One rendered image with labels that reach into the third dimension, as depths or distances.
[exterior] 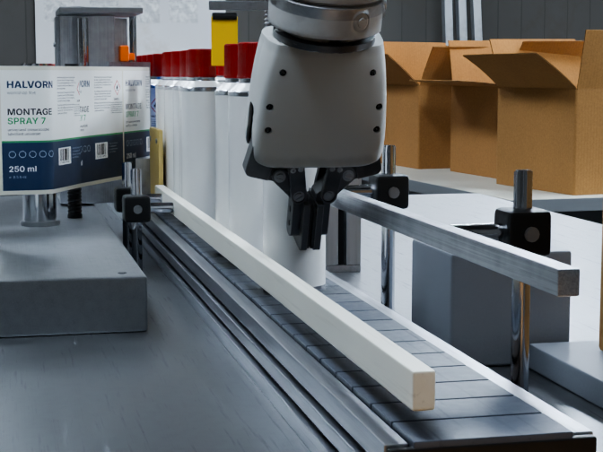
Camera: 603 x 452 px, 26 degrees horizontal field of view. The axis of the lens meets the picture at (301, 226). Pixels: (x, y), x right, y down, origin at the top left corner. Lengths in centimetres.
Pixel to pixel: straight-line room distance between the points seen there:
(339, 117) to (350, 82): 3
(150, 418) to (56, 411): 7
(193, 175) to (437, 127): 235
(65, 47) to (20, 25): 755
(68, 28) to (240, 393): 97
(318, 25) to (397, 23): 911
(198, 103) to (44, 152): 19
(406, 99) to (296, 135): 291
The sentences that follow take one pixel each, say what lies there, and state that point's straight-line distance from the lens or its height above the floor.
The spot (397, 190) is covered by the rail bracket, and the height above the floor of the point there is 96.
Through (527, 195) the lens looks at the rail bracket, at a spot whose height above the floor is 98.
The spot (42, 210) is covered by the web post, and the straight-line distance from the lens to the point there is 154.
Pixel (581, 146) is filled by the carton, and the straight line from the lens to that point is 304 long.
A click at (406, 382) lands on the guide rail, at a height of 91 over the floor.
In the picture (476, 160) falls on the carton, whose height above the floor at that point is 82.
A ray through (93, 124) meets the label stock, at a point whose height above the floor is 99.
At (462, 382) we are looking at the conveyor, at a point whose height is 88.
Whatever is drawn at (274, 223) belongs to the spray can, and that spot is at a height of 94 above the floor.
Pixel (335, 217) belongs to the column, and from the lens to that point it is 149.
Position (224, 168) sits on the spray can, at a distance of 126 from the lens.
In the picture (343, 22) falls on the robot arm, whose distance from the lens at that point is 92.
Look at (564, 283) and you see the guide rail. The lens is 65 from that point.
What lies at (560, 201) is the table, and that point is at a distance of 296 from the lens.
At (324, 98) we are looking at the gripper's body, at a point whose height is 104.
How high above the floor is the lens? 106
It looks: 7 degrees down
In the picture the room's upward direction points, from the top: straight up
